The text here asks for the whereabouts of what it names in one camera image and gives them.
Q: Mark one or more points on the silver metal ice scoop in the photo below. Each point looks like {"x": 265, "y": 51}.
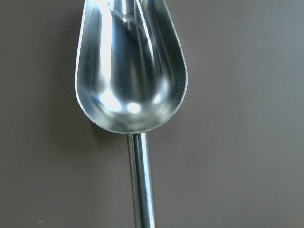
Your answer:
{"x": 130, "y": 78}

